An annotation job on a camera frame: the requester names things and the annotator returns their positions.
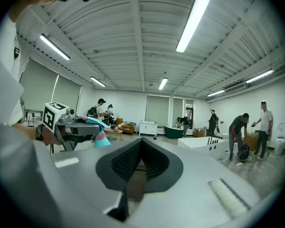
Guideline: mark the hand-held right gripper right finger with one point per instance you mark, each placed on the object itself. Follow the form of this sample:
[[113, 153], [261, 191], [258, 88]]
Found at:
[[166, 172]]

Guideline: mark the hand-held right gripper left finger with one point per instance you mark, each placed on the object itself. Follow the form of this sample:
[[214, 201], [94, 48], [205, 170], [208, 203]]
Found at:
[[114, 170]]

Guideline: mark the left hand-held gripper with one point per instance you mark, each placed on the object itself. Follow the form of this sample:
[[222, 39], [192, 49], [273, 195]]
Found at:
[[50, 115]]

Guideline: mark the teal and pink cleaning tool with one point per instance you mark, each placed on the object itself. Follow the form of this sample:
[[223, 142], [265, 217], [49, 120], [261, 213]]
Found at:
[[102, 141]]

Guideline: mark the person's left forearm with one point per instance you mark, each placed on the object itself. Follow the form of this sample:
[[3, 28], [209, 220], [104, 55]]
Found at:
[[26, 130]]

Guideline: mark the person's left hand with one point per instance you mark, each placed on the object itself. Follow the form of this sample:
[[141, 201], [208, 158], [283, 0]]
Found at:
[[51, 136]]

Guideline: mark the low wooden coffee table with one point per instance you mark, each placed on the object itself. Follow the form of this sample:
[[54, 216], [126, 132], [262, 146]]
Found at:
[[114, 132]]

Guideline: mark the silver kettle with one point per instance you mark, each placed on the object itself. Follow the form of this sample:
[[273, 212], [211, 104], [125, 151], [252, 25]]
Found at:
[[115, 128]]

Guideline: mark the grey roller window blind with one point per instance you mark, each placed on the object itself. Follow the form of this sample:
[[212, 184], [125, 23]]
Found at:
[[67, 96], [158, 109], [38, 84], [178, 109]]

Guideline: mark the orange sofa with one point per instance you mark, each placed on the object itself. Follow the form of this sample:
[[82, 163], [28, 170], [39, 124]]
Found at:
[[128, 128]]

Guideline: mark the white bathtub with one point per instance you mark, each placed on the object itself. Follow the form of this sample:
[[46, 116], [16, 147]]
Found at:
[[199, 148]]

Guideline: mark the dark green bathtub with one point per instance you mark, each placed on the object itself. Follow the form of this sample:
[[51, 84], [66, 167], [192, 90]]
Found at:
[[173, 132]]

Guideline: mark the long ceiling tube light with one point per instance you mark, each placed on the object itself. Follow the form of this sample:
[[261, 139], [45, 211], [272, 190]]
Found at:
[[163, 83], [192, 22], [54, 47], [259, 76], [215, 93], [97, 81]]

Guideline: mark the white drawer cabinet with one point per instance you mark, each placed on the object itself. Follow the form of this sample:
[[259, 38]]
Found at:
[[147, 129]]

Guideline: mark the brown cardboard box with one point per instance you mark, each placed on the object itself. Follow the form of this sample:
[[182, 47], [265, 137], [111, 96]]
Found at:
[[199, 132], [252, 141]]

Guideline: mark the black bathtub faucet set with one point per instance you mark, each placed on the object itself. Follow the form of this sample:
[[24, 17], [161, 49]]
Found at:
[[212, 140]]

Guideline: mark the black backpack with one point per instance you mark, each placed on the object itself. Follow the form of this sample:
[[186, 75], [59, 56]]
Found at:
[[244, 154]]

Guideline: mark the person's white shirt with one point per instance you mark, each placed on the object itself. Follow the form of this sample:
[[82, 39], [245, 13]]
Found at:
[[4, 87]]

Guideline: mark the white ceiling air conditioner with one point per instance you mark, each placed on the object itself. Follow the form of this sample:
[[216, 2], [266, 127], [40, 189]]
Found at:
[[235, 88]]

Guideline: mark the white toilet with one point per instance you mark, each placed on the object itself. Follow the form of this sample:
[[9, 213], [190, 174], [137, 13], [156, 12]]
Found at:
[[280, 139]]

